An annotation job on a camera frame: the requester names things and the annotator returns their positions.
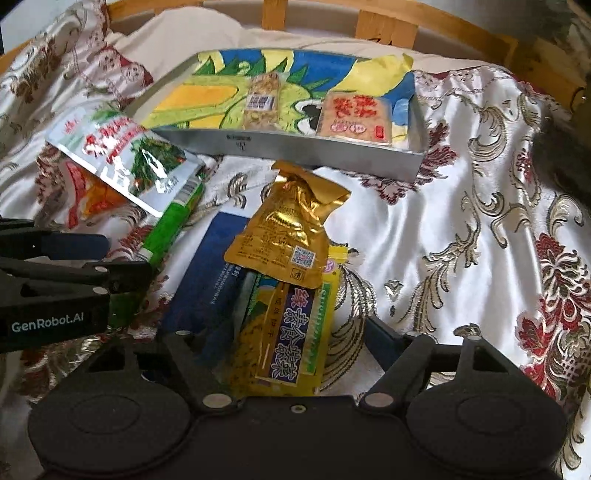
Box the colourful shallow tray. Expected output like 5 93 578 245
127 48 428 183

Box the beige red-print snack packet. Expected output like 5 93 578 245
318 92 393 146

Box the clear grain bar packet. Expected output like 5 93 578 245
241 73 283 132

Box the silver green snack packet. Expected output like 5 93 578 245
45 107 206 219

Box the white pillow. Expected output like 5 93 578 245
111 11 416 70

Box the gold foil snack packet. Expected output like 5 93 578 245
224 159 352 289

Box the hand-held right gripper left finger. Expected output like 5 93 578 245
85 319 243 410

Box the orange snack packet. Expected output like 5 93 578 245
62 159 134 229

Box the dark blue snack packet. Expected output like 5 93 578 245
159 212 259 344

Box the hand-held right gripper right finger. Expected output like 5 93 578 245
358 318 525 412

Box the wooden bed frame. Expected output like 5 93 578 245
0 0 587 102

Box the painted paper tray liner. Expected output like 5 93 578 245
141 48 416 148

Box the yellow purple snack packet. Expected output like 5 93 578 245
222 247 347 398

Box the green tube snack packet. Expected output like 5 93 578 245
141 178 206 266

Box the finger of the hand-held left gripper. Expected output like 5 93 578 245
0 220 110 261
0 257 154 297

